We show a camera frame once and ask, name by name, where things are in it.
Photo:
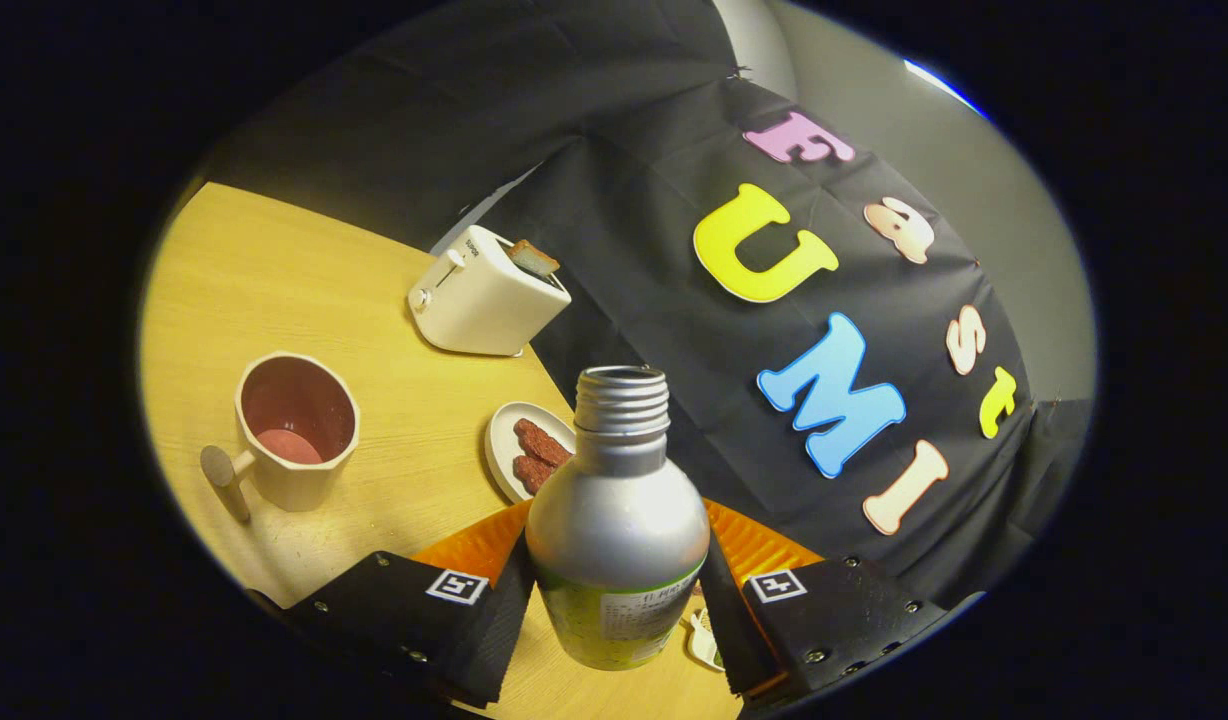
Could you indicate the silver juice bottle green label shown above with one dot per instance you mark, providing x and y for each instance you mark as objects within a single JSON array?
[{"x": 614, "y": 520}]

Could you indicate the white oval plate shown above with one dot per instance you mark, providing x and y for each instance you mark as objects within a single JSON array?
[{"x": 501, "y": 445}]

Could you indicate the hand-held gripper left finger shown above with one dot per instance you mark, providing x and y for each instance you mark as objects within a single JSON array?
[{"x": 504, "y": 640}]

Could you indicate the toast slice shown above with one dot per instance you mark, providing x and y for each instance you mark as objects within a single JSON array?
[{"x": 532, "y": 258}]

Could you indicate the white divided snack dish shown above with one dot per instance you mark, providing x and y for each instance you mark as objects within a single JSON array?
[{"x": 702, "y": 645}]

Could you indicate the wooden table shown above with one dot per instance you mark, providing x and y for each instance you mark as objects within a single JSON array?
[{"x": 394, "y": 400}]

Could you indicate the white toaster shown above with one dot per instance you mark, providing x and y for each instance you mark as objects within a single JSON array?
[{"x": 474, "y": 310}]

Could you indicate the brown meat slice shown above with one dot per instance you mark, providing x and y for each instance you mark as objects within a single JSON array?
[
  {"x": 542, "y": 442},
  {"x": 530, "y": 472}
]

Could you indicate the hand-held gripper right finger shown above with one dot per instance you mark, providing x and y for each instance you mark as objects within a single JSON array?
[{"x": 729, "y": 640}]

